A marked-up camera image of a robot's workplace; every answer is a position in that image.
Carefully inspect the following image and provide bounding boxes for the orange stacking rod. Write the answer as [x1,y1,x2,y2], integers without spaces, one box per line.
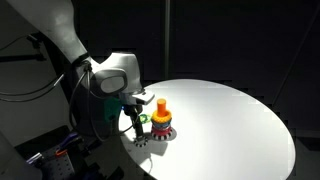
[157,98,167,117]

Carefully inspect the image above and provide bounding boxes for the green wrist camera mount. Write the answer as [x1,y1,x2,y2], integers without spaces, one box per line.
[104,97,122,122]

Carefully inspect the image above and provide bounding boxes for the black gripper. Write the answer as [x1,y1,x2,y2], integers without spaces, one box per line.
[123,105,143,137]

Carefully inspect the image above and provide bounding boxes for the orange bumpy ring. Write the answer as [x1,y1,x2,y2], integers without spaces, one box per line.
[151,109,173,124]

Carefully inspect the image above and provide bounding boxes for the small black white striped ring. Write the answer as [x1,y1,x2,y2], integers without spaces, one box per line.
[133,134,150,148]

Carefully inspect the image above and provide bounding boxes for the blue stacking ring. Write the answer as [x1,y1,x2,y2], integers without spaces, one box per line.
[151,119,172,129]

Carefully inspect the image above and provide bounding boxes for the red stacking ring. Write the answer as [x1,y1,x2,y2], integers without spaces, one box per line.
[151,125,173,136]

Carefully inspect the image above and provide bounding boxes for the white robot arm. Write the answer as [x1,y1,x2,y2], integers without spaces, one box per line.
[6,0,154,138]

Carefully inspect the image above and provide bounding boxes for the large black white striped ring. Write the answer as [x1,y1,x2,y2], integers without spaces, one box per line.
[150,129,174,142]

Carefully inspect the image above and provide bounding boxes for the white round pedestal table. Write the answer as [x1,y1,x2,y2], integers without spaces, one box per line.
[119,79,296,180]

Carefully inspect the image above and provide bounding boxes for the green gear ring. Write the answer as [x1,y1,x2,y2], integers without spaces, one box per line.
[138,113,152,124]

